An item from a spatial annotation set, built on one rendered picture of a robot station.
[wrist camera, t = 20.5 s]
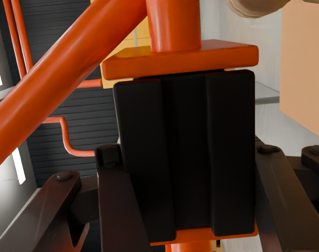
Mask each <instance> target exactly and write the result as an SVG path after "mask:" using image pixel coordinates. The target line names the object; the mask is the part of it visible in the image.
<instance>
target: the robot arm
mask: <svg viewBox="0 0 319 252"><path fill-rule="evenodd" d="M94 156H95V161H96V167H97V174H94V175H92V176H88V177H84V178H81V177H80V173H79V172H78V171H75V170H67V171H65V170H64V171H61V172H58V173H56V174H54V175H52V176H51V177H50V178H49V179H48V180H47V182H46V183H45V184H44V185H43V186H42V188H41V189H40V190H39V191H38V193H37V194H36V195H35V196H34V198H33V199H32V200H31V201H30V203H29V204H28V205H27V206H26V208H25V209H24V210H23V211H22V213H21V214H20V215H19V216H18V218H17V219H16V220H15V221H14V223H13V224H12V225H11V226H10V228H9V229H8V230H7V231H6V233H5V234H4V235H3V236H2V238H1V239H0V252H80V251H81V249H82V246H83V244H84V241H85V239H86V236H87V233H88V231H89V228H90V224H89V223H91V222H94V221H97V220H100V238H101V252H152V248H151V245H150V242H149V238H148V235H147V231H146V228H145V225H144V221H143V218H142V214H141V211H140V208H139V204H138V201H137V198H136V194H135V191H134V187H133V184H132V181H131V177H130V174H129V173H126V172H124V165H123V158H122V151H121V144H120V143H108V144H104V145H101V146H98V147H97V148H95V149H94ZM254 173H255V205H254V215H255V220H256V224H257V229H258V233H259V238H260V242H261V247H262V251H263V252H319V145H311V146H306V147H304V148H302V150H301V156H288V155H285V154H284V152H283V150H282V149H281V148H280V147H278V146H275V145H270V144H264V143H263V142H262V141H261V140H260V139H259V138H258V137H257V136H256V135H255V160H254Z"/></svg>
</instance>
